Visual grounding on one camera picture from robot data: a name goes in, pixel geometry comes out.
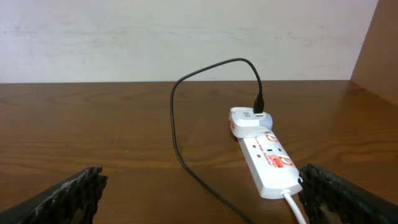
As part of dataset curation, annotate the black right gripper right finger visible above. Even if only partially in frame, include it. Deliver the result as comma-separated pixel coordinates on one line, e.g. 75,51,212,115
298,164,397,224

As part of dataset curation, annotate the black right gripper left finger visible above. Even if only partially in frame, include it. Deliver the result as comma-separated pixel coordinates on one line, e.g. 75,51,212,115
1,167,108,224

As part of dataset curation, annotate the black USB charging cable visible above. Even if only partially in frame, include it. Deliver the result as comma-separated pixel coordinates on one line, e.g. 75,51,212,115
169,57,266,224

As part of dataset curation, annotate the white power strip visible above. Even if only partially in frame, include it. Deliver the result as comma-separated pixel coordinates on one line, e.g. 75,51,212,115
238,131,302,199

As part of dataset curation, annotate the white power strip cord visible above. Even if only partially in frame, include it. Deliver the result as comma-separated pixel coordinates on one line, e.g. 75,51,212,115
280,191,308,224

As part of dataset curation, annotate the white USB wall charger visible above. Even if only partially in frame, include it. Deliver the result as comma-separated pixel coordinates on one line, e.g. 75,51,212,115
229,107,273,139

